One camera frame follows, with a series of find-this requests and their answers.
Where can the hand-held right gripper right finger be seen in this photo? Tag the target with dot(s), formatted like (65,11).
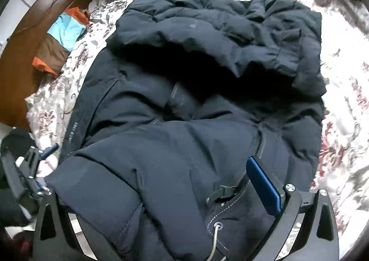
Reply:
(263,184)

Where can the floral bed sheet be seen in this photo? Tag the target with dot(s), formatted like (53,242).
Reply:
(340,62)

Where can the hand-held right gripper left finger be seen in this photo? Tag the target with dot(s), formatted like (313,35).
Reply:
(62,249)

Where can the black padded jacket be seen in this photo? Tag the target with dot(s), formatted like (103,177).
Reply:
(173,148)

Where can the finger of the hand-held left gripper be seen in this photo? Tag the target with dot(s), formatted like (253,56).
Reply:
(39,189)
(47,152)

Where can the black bag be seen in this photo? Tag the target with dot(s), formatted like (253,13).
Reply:
(17,137)

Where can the wooden headboard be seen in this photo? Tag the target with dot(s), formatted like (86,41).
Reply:
(20,70)

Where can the orange brown blue pillow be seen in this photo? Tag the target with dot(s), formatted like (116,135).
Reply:
(65,28)

